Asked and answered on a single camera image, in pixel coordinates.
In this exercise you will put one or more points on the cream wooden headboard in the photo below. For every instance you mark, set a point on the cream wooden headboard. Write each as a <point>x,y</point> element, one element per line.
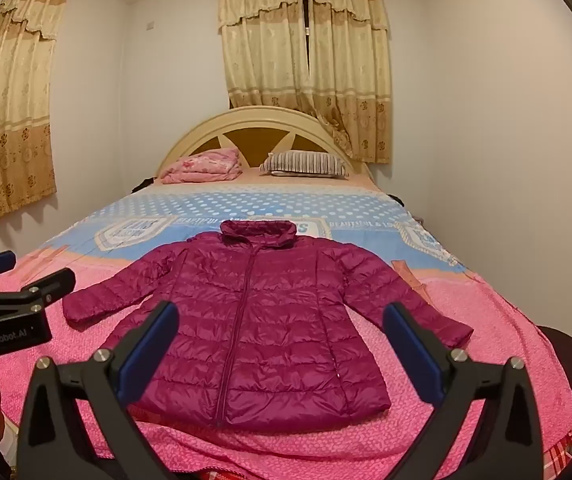
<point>246,127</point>

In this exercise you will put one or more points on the beige floral curtain panel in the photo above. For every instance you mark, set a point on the beige floral curtain panel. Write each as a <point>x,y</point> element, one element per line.
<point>261,45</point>
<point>350,60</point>

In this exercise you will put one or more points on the pink and blue printed blanket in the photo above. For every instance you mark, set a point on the pink and blue printed blanket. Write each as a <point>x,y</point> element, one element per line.
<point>465,385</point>

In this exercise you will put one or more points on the magenta puffer jacket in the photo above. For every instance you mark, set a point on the magenta puffer jacket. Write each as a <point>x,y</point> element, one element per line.
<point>276,320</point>

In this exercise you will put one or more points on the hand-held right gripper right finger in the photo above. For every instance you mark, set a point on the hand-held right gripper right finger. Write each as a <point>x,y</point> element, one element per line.
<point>413,355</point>

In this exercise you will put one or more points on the folded pink floral quilt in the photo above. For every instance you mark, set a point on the folded pink floral quilt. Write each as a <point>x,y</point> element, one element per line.
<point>201,167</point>

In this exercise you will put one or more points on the wide beige floral curtain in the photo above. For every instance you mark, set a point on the wide beige floral curtain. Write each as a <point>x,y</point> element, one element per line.
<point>11,110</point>

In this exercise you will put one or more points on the striped pillow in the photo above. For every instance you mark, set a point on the striped pillow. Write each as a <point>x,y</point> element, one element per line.
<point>306,164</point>

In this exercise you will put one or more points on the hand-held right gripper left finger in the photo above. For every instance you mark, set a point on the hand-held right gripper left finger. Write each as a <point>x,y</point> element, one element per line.
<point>148,355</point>

